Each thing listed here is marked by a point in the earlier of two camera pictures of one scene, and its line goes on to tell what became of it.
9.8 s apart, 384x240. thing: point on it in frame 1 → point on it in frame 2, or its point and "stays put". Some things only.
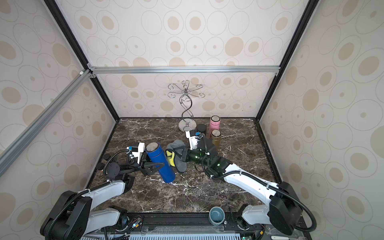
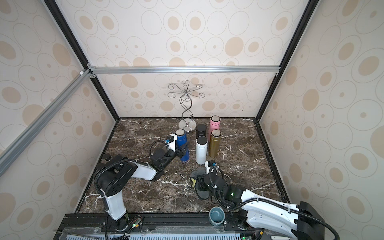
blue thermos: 156,155 → 181,139
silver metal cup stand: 187,124 stays put
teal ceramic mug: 217,215 stays put
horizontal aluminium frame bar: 211,69 stays put
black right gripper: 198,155 → 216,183
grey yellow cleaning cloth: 173,151 → 201,187
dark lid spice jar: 106,156 stays put
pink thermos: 215,122 stays put
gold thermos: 216,135 stays put
